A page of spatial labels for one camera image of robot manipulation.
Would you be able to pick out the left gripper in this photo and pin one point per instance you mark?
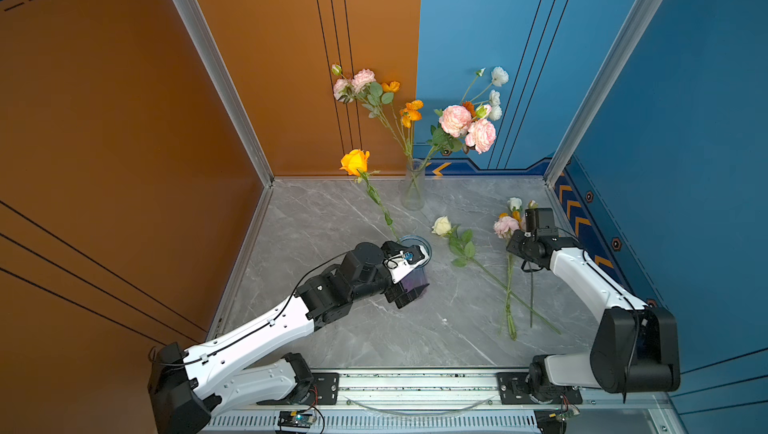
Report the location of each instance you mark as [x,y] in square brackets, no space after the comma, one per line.
[397,294]

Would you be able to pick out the small circuit board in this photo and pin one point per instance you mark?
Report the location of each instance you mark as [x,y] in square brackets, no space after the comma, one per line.
[300,422]

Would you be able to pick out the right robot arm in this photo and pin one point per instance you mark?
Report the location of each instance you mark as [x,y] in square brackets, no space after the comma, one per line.
[635,349]

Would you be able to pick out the yellow flower stem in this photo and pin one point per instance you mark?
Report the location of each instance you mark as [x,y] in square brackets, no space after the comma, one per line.
[531,298]

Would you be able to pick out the orange ranunculus stem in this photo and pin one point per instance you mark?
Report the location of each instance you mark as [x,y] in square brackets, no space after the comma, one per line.
[355,164]

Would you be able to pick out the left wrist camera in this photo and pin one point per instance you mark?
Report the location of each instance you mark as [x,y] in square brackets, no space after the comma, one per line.
[412,255]

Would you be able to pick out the cream rose stem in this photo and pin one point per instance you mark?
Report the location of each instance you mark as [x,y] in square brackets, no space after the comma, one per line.
[462,247]

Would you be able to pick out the clear glass vase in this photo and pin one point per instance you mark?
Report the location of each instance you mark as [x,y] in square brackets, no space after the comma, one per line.
[412,196]

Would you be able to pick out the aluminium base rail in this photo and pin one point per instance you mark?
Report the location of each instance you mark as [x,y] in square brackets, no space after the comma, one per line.
[455,400]

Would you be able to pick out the purple glass vase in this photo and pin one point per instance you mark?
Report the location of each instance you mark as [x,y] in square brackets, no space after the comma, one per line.
[412,278]

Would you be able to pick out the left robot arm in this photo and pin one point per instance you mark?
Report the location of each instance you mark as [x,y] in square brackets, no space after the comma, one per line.
[187,387]

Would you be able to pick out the pale pink rose stem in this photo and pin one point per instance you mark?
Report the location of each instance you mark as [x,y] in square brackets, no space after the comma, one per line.
[457,131]

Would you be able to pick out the orange gerbera stem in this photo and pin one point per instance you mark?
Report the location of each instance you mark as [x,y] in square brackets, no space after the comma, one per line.
[470,108]

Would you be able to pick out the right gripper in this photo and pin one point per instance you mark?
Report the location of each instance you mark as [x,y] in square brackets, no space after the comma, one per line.
[512,245]

